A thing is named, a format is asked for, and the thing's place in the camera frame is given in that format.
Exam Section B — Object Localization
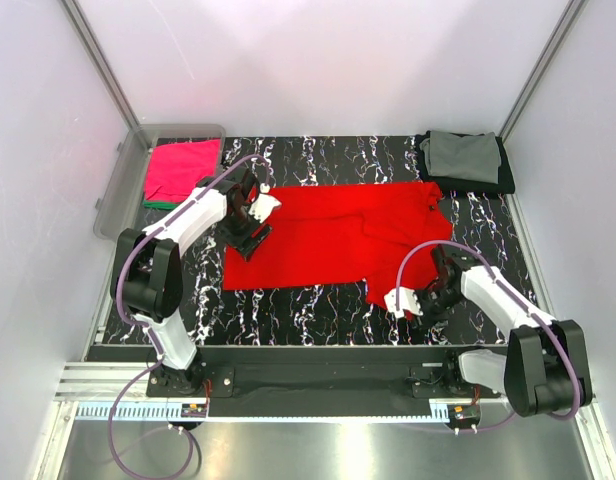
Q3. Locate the left orange connector box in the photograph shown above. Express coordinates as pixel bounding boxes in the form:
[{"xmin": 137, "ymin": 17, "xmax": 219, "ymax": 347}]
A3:
[{"xmin": 181, "ymin": 403, "xmax": 208, "ymax": 418}]

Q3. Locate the red t shirt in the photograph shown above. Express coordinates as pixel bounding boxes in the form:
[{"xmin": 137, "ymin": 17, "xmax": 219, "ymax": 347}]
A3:
[{"xmin": 223, "ymin": 181, "xmax": 453, "ymax": 307}]

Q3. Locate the clear plastic bin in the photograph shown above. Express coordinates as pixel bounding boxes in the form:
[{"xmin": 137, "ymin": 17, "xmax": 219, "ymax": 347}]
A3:
[{"xmin": 93, "ymin": 124, "xmax": 226, "ymax": 242}]

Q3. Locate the grey folded t shirt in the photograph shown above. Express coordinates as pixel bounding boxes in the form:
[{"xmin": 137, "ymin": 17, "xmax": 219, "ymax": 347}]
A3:
[{"xmin": 420, "ymin": 131, "xmax": 502, "ymax": 184}]

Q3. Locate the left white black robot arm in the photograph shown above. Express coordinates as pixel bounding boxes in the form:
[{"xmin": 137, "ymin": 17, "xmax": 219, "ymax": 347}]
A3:
[{"xmin": 110, "ymin": 166, "xmax": 281, "ymax": 396}]

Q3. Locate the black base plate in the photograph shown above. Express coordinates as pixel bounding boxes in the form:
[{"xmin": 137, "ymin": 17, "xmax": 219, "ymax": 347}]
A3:
[{"xmin": 146, "ymin": 361, "xmax": 499, "ymax": 400}]

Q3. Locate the orange connector box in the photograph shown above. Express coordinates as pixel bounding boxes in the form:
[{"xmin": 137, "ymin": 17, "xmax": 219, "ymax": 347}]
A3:
[
  {"xmin": 450, "ymin": 404, "xmax": 481, "ymax": 421},
  {"xmin": 181, "ymin": 403, "xmax": 208, "ymax": 418}
]

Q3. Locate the black folded t shirt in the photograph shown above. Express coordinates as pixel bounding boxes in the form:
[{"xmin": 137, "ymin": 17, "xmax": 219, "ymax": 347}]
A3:
[{"xmin": 414, "ymin": 130, "xmax": 515, "ymax": 196}]

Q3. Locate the purple cable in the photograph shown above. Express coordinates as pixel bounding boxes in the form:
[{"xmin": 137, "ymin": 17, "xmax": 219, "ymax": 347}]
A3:
[
  {"xmin": 393, "ymin": 239, "xmax": 585, "ymax": 435},
  {"xmin": 109, "ymin": 153, "xmax": 272, "ymax": 475}
]

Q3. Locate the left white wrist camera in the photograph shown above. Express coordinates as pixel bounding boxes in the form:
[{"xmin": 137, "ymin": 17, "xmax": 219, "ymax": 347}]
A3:
[{"xmin": 247, "ymin": 184, "xmax": 282, "ymax": 224}]

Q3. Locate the green t shirt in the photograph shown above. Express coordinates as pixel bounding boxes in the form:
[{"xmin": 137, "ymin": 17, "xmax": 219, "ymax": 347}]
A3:
[{"xmin": 142, "ymin": 200, "xmax": 179, "ymax": 211}]

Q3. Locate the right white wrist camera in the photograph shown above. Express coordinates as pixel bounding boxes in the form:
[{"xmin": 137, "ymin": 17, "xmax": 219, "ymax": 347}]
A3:
[{"xmin": 384, "ymin": 287, "xmax": 423, "ymax": 319}]

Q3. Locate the right orange connector box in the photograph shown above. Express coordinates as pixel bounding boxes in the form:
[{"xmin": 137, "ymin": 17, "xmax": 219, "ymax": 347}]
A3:
[{"xmin": 450, "ymin": 404, "xmax": 481, "ymax": 421}]

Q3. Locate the pink t shirt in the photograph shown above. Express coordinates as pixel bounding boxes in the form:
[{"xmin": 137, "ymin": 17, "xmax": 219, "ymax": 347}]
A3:
[{"xmin": 144, "ymin": 139, "xmax": 221, "ymax": 205}]

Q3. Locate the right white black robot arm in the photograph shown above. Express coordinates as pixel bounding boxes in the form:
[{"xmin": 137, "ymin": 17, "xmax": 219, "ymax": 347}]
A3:
[{"xmin": 412, "ymin": 242, "xmax": 593, "ymax": 420}]

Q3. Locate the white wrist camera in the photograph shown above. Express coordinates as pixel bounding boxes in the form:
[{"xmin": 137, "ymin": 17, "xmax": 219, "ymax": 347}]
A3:
[
  {"xmin": 384, "ymin": 287, "xmax": 423, "ymax": 319},
  {"xmin": 247, "ymin": 184, "xmax": 282, "ymax": 224}
]

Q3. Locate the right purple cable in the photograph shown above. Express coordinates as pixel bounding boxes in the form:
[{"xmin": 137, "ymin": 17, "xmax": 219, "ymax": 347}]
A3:
[{"xmin": 393, "ymin": 239, "xmax": 585, "ymax": 435}]

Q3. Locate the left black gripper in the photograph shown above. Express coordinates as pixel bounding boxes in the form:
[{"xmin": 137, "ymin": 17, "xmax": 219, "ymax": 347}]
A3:
[{"xmin": 215, "ymin": 204, "xmax": 272, "ymax": 261}]

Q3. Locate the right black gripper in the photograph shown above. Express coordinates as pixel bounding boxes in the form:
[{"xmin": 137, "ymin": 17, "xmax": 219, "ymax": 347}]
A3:
[{"xmin": 407, "ymin": 282, "xmax": 466, "ymax": 331}]

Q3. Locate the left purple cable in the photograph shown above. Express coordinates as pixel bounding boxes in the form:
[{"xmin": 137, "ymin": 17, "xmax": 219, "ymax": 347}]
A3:
[{"xmin": 109, "ymin": 153, "xmax": 272, "ymax": 475}]

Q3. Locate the aluminium frame rail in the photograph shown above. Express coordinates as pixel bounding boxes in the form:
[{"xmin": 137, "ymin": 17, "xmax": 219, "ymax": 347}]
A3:
[{"xmin": 54, "ymin": 362, "xmax": 600, "ymax": 403}]

